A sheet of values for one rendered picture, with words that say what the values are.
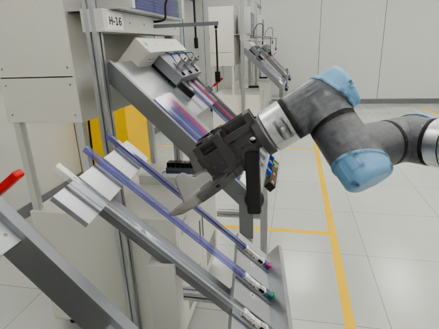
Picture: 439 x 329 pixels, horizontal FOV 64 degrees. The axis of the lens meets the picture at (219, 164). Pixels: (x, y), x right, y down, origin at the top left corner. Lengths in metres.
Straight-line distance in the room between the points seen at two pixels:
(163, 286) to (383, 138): 0.53
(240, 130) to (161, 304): 0.44
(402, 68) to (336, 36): 1.46
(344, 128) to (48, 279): 0.49
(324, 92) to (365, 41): 7.35
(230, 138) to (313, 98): 0.15
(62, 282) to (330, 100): 0.48
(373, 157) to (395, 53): 7.52
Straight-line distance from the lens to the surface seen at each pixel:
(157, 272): 0.79
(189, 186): 0.58
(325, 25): 7.82
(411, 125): 0.62
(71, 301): 0.61
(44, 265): 0.60
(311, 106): 0.56
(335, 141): 0.54
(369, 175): 0.52
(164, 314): 0.85
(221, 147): 0.57
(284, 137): 0.57
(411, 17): 8.09
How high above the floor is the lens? 1.25
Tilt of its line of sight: 19 degrees down
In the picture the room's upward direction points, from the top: 2 degrees counter-clockwise
